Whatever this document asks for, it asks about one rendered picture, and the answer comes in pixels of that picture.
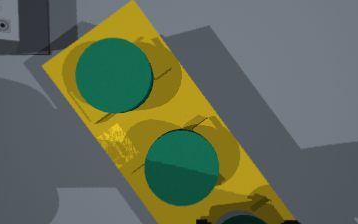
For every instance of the grey bench mat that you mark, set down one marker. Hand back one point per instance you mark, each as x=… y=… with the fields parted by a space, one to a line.
x=282 y=75

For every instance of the grey button housing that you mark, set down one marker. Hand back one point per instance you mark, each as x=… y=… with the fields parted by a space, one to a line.
x=27 y=20

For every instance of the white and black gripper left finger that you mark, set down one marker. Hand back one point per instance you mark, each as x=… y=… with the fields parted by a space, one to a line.
x=202 y=221

